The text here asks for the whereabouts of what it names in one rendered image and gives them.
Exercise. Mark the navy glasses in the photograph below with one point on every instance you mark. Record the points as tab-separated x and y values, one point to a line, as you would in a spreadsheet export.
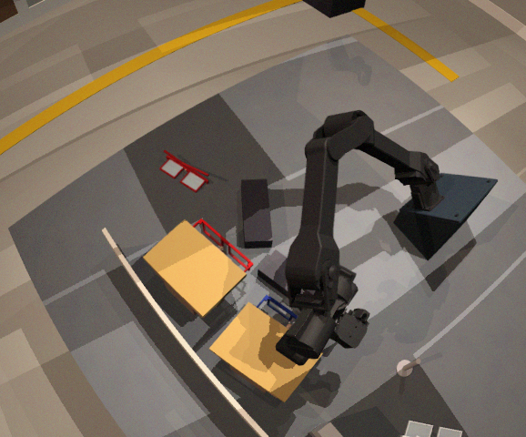
279	308

